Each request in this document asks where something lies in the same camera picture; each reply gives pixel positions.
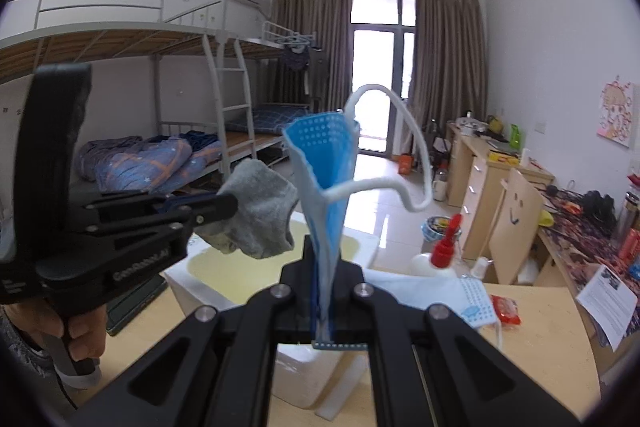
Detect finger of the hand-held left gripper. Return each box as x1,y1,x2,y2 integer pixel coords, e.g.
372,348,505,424
75,193,239,239
82,191,223,224

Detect person's left forearm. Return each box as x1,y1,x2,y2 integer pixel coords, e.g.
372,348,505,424
0,309,56,378

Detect folded blue plaid bedding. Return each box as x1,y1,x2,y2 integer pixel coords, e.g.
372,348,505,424
225,103,311,132

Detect orange bottle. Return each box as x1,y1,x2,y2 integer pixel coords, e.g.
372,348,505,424
620,229,640,275

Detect grey blanket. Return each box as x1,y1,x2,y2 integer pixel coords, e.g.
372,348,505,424
75,136,143,182

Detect red snack packet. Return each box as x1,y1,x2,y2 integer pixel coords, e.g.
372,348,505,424
490,294,523,327

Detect hanging dark clothes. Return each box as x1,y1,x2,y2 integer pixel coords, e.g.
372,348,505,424
279,46,326,104

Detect metal bunk bed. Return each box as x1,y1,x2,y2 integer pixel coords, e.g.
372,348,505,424
235,21,326,158
0,0,261,198

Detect grey sock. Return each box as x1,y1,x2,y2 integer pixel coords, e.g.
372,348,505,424
192,158,299,259

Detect black headphones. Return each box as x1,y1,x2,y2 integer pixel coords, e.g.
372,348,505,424
582,189,617,228

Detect glass balcony door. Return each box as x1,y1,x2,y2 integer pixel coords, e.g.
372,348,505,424
350,0,418,155

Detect desk with patterned cover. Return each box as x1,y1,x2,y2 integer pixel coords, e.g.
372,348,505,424
520,187,640,378

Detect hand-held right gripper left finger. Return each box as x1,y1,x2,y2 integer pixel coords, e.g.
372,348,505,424
65,234,321,427

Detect printed paper sheet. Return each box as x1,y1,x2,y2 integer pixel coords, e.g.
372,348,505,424
575,263,639,352

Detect white lotion bottle red pump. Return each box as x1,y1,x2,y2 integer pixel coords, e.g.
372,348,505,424
410,213,463,280

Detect dark blue cloth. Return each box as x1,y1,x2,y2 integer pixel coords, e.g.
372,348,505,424
180,131,218,150

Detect brown curtain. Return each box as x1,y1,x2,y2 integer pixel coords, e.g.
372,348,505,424
270,0,353,112
407,0,488,142

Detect wooden desk with drawers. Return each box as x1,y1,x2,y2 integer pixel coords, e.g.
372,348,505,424
446,122,556,260

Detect person's left hand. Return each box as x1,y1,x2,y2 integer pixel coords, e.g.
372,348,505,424
2,304,109,363

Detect patterned bowl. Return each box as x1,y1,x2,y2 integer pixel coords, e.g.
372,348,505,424
422,216,454,242

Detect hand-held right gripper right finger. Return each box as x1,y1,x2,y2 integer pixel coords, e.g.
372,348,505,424
320,257,583,427

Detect pink cartoon wall poster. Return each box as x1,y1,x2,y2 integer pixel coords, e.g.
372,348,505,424
596,79,637,148

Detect white pot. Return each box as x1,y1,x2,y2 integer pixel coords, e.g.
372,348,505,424
457,117,488,136

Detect white foam lid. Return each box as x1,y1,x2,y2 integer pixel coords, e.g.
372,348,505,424
316,349,372,422

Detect white bunk bed ladder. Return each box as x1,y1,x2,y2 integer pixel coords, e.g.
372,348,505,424
202,29,258,175

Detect blue face mask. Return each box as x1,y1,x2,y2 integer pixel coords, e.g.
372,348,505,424
281,83,435,350
365,269,504,351

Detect white foam box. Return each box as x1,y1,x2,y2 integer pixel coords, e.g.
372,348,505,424
164,209,381,410

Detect blue plaid quilt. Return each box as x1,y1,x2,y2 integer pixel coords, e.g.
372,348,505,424
95,138,223,195

